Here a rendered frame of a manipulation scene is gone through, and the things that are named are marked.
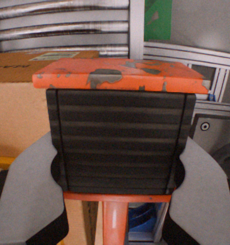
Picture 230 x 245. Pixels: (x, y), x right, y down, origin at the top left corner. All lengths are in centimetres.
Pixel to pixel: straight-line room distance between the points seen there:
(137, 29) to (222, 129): 48
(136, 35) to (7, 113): 53
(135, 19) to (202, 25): 77
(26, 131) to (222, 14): 138
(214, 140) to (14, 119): 33
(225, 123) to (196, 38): 110
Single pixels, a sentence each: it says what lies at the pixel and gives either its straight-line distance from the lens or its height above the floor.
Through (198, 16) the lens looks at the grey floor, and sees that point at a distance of 141.
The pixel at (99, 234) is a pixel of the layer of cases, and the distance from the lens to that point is 150.
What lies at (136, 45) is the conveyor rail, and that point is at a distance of 72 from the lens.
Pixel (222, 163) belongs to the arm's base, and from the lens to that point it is 37.
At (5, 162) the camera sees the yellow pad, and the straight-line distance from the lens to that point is 34.
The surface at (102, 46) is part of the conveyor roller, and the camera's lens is 77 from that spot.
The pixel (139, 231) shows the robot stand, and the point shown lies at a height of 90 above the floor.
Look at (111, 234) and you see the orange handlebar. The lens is 19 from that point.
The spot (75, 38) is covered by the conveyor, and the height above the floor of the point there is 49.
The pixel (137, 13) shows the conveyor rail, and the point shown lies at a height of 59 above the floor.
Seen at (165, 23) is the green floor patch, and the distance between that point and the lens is 134.
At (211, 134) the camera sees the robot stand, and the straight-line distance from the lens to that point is 35.
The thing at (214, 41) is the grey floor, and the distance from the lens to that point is 146.
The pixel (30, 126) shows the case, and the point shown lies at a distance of 30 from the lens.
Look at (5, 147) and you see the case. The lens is 34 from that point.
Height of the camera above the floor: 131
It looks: 63 degrees down
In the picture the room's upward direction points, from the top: 176 degrees counter-clockwise
